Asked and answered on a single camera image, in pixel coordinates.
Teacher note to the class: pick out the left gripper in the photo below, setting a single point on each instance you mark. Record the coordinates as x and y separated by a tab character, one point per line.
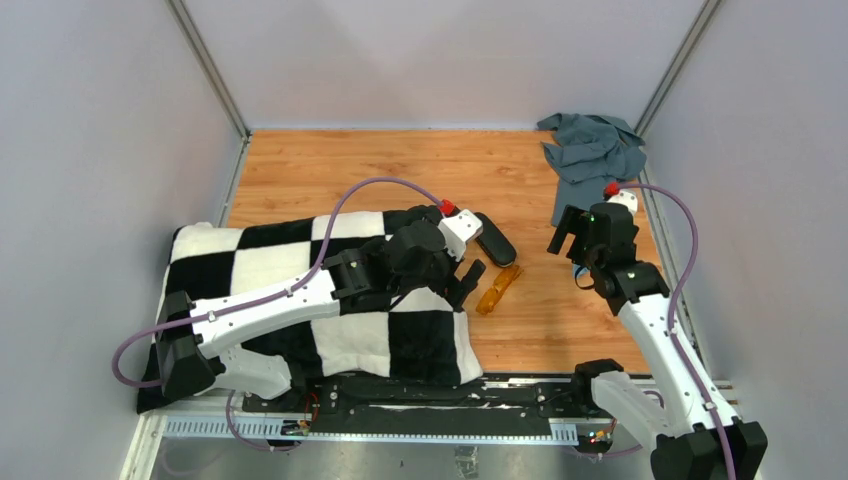
469	282

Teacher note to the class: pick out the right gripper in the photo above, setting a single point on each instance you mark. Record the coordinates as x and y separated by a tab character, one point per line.
572	223

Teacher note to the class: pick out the orange sunglasses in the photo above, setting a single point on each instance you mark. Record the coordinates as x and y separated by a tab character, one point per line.
497	290

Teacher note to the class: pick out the black glasses case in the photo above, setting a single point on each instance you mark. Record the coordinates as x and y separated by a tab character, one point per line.
494	243

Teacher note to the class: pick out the small blue cleaning cloth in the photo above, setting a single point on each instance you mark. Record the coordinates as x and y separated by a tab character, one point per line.
579	271

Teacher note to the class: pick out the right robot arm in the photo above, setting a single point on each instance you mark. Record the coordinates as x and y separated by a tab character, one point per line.
695	433

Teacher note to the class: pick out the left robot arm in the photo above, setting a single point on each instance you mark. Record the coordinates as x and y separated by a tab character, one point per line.
199	343

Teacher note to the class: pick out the black white checkered pillow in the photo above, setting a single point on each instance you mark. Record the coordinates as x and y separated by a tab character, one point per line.
422	338

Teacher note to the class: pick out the grey-blue crumpled cloth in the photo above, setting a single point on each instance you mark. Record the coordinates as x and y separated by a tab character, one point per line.
587	153

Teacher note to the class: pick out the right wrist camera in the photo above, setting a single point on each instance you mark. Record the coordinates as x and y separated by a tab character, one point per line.
614	193

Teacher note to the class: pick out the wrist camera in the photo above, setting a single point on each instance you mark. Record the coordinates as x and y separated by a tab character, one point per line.
614	193
459	228

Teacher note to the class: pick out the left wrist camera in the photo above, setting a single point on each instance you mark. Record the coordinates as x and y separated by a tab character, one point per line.
459	228

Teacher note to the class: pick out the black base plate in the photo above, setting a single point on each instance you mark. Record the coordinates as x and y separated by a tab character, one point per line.
495	405

